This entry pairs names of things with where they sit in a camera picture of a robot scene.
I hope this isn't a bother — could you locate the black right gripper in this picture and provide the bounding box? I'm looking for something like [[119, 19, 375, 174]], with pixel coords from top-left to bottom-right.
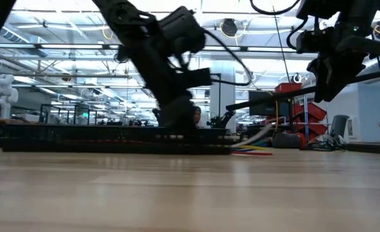
[[307, 19, 380, 103]]

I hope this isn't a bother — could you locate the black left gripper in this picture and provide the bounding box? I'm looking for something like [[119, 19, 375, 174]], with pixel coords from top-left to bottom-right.
[[118, 44, 197, 130]]

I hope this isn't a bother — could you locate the black slotted cable duct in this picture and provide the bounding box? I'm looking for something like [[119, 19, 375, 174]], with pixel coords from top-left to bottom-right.
[[1, 124, 232, 155]]

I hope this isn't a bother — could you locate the bundle of coloured cables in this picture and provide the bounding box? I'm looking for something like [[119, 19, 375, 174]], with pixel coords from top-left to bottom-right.
[[230, 124, 274, 148]]

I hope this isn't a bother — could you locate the multicolour wire bundle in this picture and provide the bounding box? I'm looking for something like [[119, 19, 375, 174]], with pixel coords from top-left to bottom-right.
[[237, 145, 268, 151], [231, 151, 274, 157]]

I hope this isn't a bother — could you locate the person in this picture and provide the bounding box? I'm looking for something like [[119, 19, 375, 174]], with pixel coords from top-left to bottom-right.
[[193, 106, 207, 128]]

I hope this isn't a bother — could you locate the red storage bin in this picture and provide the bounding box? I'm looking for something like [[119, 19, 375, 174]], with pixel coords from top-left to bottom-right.
[[275, 82, 303, 94], [292, 102, 328, 122], [301, 124, 328, 142]]

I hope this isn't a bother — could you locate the grey waste bin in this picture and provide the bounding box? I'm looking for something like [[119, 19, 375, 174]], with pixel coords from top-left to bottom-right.
[[330, 114, 350, 139]]

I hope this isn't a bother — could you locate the black monitor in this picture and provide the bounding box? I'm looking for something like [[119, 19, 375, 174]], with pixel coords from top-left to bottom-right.
[[248, 90, 290, 117]]

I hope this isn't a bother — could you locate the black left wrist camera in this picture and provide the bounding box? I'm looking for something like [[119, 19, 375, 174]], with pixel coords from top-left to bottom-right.
[[182, 67, 213, 90]]

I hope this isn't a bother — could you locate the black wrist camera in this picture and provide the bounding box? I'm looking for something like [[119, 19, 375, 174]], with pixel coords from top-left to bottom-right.
[[295, 26, 336, 55], [182, 67, 213, 90]]

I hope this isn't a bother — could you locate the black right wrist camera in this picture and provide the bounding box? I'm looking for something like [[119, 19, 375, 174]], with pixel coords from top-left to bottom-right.
[[295, 26, 336, 55]]

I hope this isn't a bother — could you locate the black left camera cable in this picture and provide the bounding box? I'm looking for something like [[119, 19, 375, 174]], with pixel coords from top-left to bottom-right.
[[201, 28, 254, 87]]

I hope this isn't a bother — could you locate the black camera cable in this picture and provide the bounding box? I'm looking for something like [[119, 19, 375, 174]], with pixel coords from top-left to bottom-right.
[[249, 0, 310, 51], [201, 28, 254, 87]]

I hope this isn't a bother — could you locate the background cable tangle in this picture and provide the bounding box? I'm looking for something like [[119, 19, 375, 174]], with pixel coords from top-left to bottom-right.
[[305, 133, 347, 151]]

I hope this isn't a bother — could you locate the yellow hanging cable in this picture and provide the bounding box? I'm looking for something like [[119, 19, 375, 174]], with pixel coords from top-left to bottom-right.
[[271, 92, 279, 130]]

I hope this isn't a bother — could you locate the black aluminium table frame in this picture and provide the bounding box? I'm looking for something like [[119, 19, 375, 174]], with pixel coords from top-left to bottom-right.
[[0, 135, 380, 156]]

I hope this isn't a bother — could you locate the black right camera cable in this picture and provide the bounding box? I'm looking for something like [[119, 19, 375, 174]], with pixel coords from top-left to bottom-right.
[[249, 0, 310, 51]]

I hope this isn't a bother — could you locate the black background frame rig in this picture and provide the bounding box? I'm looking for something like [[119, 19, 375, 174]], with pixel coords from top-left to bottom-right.
[[39, 103, 99, 126]]

